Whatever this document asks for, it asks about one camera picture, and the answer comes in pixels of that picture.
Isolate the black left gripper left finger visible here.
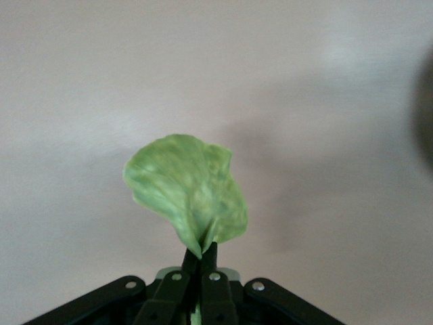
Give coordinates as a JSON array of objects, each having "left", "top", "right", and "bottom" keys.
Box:
[{"left": 22, "top": 246, "right": 202, "bottom": 325}]

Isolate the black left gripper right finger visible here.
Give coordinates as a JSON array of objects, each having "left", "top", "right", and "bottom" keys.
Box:
[{"left": 200, "top": 242, "right": 343, "bottom": 325}]

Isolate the green lettuce leaf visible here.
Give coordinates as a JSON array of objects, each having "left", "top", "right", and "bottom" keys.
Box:
[{"left": 122, "top": 133, "right": 250, "bottom": 261}]

